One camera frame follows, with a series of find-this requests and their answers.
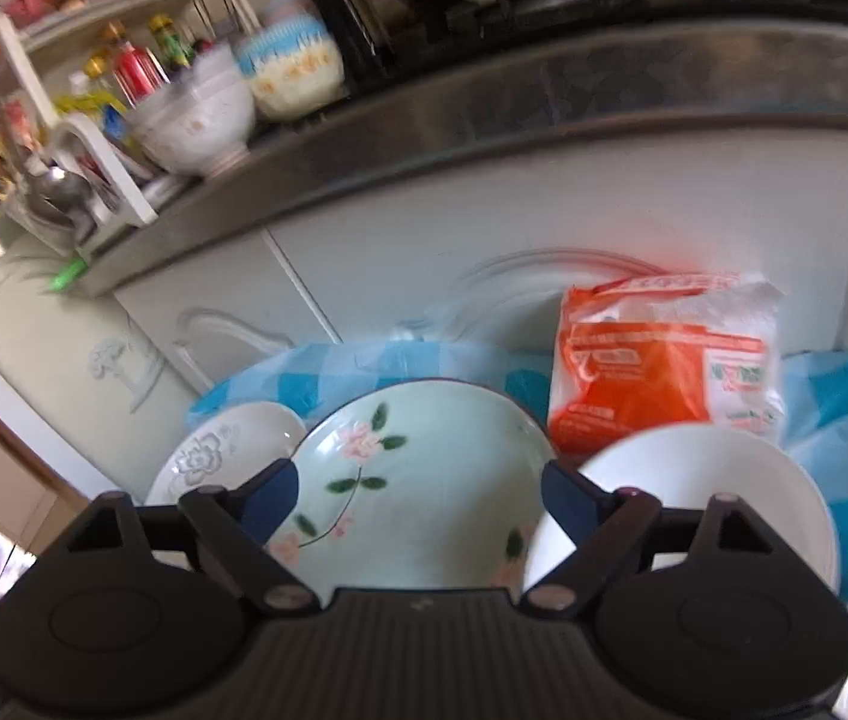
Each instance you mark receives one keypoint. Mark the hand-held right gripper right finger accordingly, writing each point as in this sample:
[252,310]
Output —
[562,491]

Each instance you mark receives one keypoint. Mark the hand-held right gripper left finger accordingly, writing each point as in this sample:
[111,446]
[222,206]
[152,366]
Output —
[274,491]

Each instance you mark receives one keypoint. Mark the green floral plate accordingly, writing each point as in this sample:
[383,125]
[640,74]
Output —
[424,480]

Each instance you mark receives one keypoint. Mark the stack of white bowls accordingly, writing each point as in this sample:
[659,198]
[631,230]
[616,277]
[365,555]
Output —
[191,127]

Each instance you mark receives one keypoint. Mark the white plate grey flower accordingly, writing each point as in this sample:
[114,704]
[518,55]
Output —
[221,442]

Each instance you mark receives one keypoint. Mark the orange plastic packet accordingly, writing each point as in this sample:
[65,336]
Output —
[619,390]

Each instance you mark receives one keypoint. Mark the white kitchen cabinet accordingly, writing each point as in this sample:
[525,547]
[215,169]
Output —
[394,240]

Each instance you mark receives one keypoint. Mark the blue checkered cloth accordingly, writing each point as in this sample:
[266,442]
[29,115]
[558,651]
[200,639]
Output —
[844,405]

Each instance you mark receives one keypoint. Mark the green clip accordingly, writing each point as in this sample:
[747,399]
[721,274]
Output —
[67,275]

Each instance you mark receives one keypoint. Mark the steel ladle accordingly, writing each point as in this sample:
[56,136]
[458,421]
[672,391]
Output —
[56,187]

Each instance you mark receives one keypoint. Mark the blue rimmed patterned bowl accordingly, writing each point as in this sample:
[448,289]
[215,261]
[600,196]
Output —
[289,67]

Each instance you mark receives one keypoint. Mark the red bottle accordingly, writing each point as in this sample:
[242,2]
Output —
[135,71]

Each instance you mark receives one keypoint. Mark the black container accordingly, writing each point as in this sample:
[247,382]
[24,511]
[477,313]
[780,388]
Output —
[341,22]

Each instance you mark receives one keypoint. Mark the gas stove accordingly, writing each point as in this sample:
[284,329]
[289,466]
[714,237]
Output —
[544,0]

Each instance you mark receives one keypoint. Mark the white kitchen rack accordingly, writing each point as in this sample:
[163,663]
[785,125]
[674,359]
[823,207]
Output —
[18,60]

